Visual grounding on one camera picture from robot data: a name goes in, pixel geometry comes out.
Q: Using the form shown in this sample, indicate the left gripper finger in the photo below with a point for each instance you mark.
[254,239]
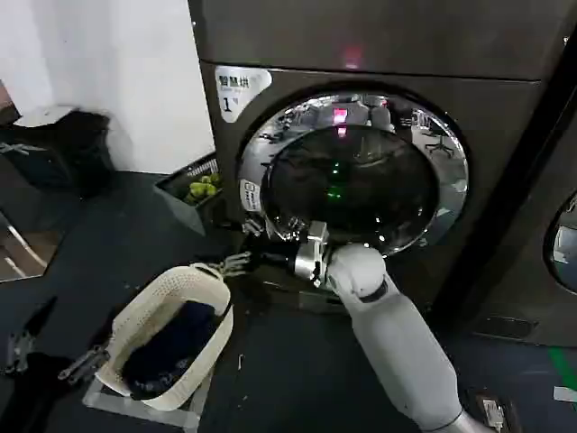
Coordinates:
[85,362]
[20,343]

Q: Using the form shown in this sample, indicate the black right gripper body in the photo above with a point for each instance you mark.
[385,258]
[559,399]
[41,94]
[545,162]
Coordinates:
[272,262]

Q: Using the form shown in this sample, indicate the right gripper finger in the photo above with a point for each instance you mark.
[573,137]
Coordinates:
[235,264]
[254,226]

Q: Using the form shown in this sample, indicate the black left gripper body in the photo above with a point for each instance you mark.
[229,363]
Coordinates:
[38,392]

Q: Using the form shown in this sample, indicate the round glass dryer door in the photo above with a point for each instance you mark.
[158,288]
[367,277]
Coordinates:
[563,252]
[360,180]

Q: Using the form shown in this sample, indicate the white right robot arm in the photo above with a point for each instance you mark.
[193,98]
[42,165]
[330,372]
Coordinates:
[387,325]

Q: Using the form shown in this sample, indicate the small white door sticker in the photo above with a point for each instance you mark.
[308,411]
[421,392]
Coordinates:
[250,195]

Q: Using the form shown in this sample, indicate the green ball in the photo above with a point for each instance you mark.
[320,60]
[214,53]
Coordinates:
[210,191]
[196,187]
[207,181]

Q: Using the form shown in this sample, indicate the black crate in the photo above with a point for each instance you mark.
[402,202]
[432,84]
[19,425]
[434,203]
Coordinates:
[180,212]

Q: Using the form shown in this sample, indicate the cream plastic laundry basket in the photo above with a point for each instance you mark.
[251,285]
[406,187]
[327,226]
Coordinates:
[149,293]

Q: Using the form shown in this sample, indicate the dark blue clothes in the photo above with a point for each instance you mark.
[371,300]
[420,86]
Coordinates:
[180,343]

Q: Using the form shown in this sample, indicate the white label with number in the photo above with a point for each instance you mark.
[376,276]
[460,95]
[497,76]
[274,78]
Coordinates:
[234,90]

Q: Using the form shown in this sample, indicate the black waste bin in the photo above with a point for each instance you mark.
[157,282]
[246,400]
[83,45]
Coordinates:
[90,153]

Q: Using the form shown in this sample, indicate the white flat board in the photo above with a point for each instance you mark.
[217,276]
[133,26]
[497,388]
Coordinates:
[40,118]

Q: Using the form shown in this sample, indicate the grey dryer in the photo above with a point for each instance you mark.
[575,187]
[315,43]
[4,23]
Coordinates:
[405,45]
[518,225]

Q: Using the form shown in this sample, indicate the green floor tape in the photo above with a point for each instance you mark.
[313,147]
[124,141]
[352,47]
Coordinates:
[563,363]

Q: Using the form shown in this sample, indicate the white floor tape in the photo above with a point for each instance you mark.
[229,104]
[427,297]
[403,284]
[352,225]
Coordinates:
[565,393]

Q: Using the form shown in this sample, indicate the clear base plate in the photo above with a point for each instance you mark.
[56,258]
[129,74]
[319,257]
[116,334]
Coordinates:
[97,398]

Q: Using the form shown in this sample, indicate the shiny metal frame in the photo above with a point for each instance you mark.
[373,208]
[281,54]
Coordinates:
[27,252]

